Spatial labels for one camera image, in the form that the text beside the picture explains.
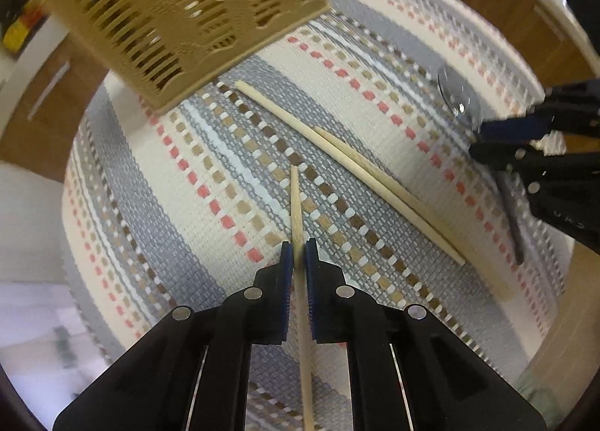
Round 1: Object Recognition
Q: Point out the yellow plastic utensil basket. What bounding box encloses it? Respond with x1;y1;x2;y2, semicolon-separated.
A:
33;0;335;115

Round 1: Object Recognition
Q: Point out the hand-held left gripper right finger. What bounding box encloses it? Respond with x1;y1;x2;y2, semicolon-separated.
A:
304;238;548;431

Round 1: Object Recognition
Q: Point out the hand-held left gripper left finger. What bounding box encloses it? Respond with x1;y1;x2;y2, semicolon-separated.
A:
52;241;296;431

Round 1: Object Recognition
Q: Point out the striped woven table mat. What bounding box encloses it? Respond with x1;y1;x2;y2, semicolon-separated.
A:
61;0;575;431

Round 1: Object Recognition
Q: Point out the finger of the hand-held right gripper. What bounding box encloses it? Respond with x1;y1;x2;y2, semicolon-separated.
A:
469;141;600;188
479;84;600;141

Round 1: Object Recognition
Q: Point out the wooden chopstick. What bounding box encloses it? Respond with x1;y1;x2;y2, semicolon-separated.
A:
313;126;513;303
289;165;316;431
235;81;466;267

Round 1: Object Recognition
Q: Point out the clear plastic spoon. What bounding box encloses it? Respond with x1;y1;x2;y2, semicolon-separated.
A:
437;66;526;267

